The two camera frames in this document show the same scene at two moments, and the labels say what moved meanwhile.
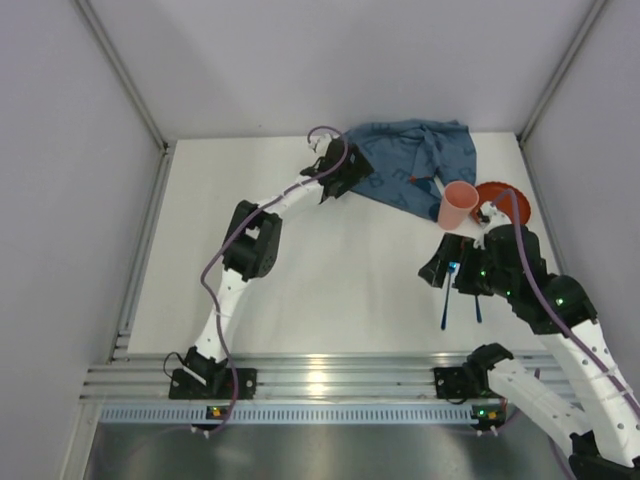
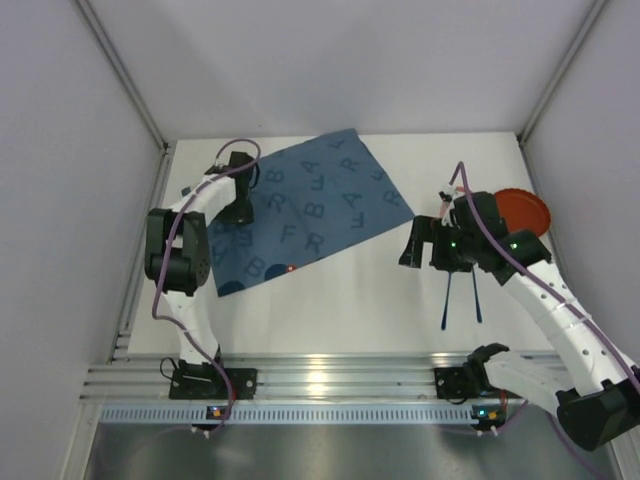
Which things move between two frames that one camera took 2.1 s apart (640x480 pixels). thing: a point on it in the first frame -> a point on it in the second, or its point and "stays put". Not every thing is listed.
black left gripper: (351, 167) -> (239, 211)
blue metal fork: (451, 268) stays put
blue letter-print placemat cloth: (412, 159) -> (310, 200)
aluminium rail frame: (281, 378) stays put
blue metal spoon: (478, 312) stays put
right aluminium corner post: (595, 8) stays put
